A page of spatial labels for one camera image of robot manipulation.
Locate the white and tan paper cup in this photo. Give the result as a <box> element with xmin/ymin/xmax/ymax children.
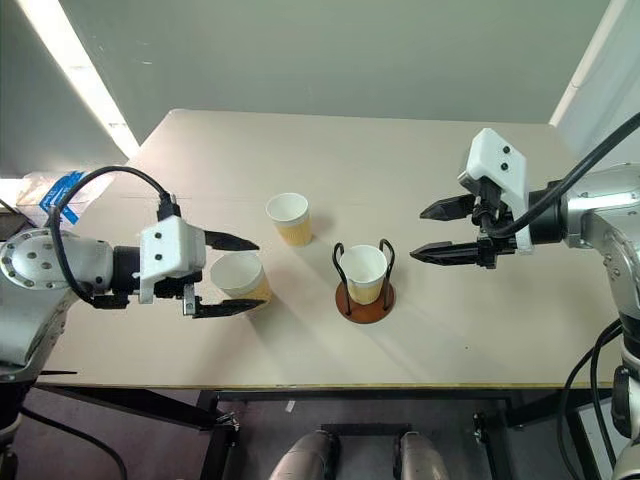
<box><xmin>209</xmin><ymin>250</ymin><xmax>274</xmax><ymax>304</ymax></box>
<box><xmin>264</xmin><ymin>192</ymin><xmax>315</xmax><ymax>248</ymax></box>
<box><xmin>340</xmin><ymin>244</ymin><xmax>390</xmax><ymax>306</ymax></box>

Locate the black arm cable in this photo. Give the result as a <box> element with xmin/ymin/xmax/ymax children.
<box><xmin>486</xmin><ymin>111</ymin><xmax>640</xmax><ymax>237</ymax></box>
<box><xmin>46</xmin><ymin>165</ymin><xmax>182</xmax><ymax>307</ymax></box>

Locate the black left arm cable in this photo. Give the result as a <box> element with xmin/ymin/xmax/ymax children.
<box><xmin>46</xmin><ymin>165</ymin><xmax>182</xmax><ymax>307</ymax></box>

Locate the blue and white plastic package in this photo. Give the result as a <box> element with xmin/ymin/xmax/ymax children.
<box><xmin>13</xmin><ymin>169</ymin><xmax>117</xmax><ymax>227</ymax></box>

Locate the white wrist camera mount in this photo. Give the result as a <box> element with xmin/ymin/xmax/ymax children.
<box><xmin>458</xmin><ymin>127</ymin><xmax>533</xmax><ymax>257</ymax></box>
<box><xmin>138</xmin><ymin>215</ymin><xmax>208</xmax><ymax>306</ymax></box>

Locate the black hanging cable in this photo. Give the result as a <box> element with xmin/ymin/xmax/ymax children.
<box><xmin>556</xmin><ymin>318</ymin><xmax>625</xmax><ymax>480</ymax></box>
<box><xmin>588</xmin><ymin>327</ymin><xmax>624</xmax><ymax>471</ymax></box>

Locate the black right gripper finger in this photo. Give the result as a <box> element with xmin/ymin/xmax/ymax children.
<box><xmin>408</xmin><ymin>240</ymin><xmax>481</xmax><ymax>268</ymax></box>
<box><xmin>418</xmin><ymin>193</ymin><xmax>476</xmax><ymax>223</ymax></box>

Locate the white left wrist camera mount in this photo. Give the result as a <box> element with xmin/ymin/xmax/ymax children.
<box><xmin>138</xmin><ymin>215</ymin><xmax>208</xmax><ymax>306</ymax></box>

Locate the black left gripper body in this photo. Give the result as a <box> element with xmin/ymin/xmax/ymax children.
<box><xmin>149</xmin><ymin>272</ymin><xmax>206</xmax><ymax>319</ymax></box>

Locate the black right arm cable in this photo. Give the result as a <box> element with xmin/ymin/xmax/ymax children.
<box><xmin>486</xmin><ymin>111</ymin><xmax>640</xmax><ymax>237</ymax></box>

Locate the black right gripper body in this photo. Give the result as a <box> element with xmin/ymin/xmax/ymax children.
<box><xmin>469</xmin><ymin>179</ymin><xmax>520</xmax><ymax>272</ymax></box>

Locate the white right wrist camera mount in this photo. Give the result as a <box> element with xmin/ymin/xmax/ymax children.
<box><xmin>458</xmin><ymin>127</ymin><xmax>533</xmax><ymax>257</ymax></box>

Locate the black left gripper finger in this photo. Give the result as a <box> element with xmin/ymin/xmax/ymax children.
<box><xmin>202</xmin><ymin>229</ymin><xmax>261</xmax><ymax>253</ymax></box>
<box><xmin>192</xmin><ymin>297</ymin><xmax>269</xmax><ymax>321</ymax></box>

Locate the black floor cable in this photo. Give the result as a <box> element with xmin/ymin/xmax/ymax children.
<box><xmin>18</xmin><ymin>405</ymin><xmax>129</xmax><ymax>480</ymax></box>

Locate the black metal table frame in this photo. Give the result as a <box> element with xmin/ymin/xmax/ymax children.
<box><xmin>33</xmin><ymin>383</ymin><xmax>617</xmax><ymax>480</ymax></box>

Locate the black wire cup holder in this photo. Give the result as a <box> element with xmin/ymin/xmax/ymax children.
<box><xmin>331</xmin><ymin>238</ymin><xmax>398</xmax><ymax>326</ymax></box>

